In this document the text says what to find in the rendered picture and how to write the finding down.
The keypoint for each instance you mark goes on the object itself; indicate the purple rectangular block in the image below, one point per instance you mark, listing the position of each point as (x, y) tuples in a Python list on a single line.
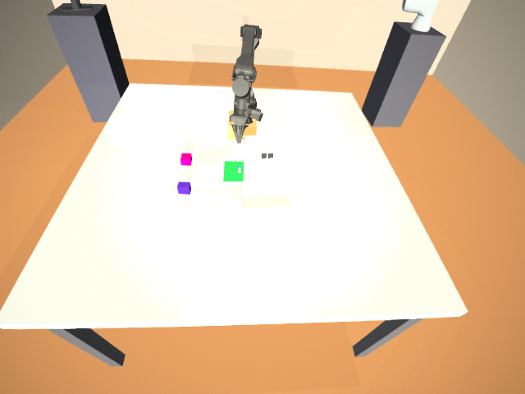
[(184, 188)]

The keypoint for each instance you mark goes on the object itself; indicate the green square marking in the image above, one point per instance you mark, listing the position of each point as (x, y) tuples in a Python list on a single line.
[(231, 171)]

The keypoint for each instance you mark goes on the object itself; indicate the magenta block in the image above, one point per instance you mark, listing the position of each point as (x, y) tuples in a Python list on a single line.
[(186, 158)]

